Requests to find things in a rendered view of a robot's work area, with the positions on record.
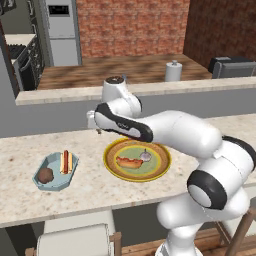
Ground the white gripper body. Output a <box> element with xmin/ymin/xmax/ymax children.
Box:
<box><xmin>86</xmin><ymin>110</ymin><xmax>98</xmax><ymax>130</ymax></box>

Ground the large yellow-rimmed brown plate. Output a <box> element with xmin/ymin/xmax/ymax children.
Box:
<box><xmin>102</xmin><ymin>137</ymin><xmax>173</xmax><ymax>183</ymax></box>

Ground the light blue tupperware container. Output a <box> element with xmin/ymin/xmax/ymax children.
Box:
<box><xmin>32</xmin><ymin>151</ymin><xmax>80</xmax><ymax>192</ymax></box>

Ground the brown round cooked food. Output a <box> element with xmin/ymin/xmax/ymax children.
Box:
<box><xmin>36</xmin><ymin>167</ymin><xmax>55</xmax><ymax>185</ymax></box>

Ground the hot dog in bun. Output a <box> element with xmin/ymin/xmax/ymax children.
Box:
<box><xmin>115</xmin><ymin>155</ymin><xmax>145</xmax><ymax>170</ymax></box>

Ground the hot dog with pale bun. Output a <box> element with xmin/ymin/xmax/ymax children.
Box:
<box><xmin>59</xmin><ymin>149</ymin><xmax>74</xmax><ymax>176</ymax></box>

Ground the white garlic bulb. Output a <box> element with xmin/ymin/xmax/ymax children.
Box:
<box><xmin>139</xmin><ymin>148</ymin><xmax>153</xmax><ymax>163</ymax></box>

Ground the black oven with hob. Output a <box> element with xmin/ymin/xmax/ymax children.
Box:
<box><xmin>6</xmin><ymin>33</ymin><xmax>46</xmax><ymax>92</ymax></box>

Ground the silver fridge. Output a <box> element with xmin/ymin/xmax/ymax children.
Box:
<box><xmin>42</xmin><ymin>0</ymin><xmax>83</xmax><ymax>68</ymax></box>

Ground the white paper towel roll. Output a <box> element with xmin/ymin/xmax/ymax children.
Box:
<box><xmin>164</xmin><ymin>59</ymin><xmax>184</xmax><ymax>83</ymax></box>

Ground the grey toaster oven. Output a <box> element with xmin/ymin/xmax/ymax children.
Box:
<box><xmin>208</xmin><ymin>56</ymin><xmax>256</xmax><ymax>80</ymax></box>

